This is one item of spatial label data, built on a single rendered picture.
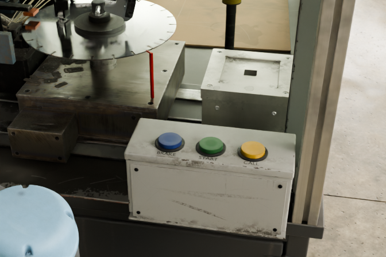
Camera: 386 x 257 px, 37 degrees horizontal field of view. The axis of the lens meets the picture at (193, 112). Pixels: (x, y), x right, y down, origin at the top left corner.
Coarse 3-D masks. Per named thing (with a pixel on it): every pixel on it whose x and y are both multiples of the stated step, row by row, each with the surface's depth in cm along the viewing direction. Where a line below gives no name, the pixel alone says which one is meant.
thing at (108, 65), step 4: (100, 60) 128; (104, 60) 128; (108, 60) 128; (112, 60) 129; (116, 60) 131; (92, 64) 129; (96, 64) 128; (100, 64) 128; (104, 64) 128; (108, 64) 129; (112, 64) 130; (116, 64) 131; (92, 68) 130; (96, 68) 129; (100, 68) 129; (104, 68) 129; (108, 68) 129; (112, 68) 130
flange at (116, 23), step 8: (80, 16) 128; (88, 16) 125; (96, 16) 124; (104, 16) 124; (112, 16) 127; (80, 24) 124; (88, 24) 124; (96, 24) 124; (104, 24) 124; (112, 24) 124; (120, 24) 124; (80, 32) 123; (88, 32) 122; (96, 32) 121; (104, 32) 122; (112, 32) 122
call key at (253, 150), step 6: (246, 144) 97; (252, 144) 97; (258, 144) 97; (246, 150) 95; (252, 150) 95; (258, 150) 95; (264, 150) 95; (246, 156) 95; (252, 156) 94; (258, 156) 95
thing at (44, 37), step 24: (72, 0) 138; (24, 24) 126; (48, 24) 126; (72, 24) 126; (144, 24) 127; (168, 24) 127; (48, 48) 116; (72, 48) 116; (96, 48) 117; (120, 48) 117; (144, 48) 117
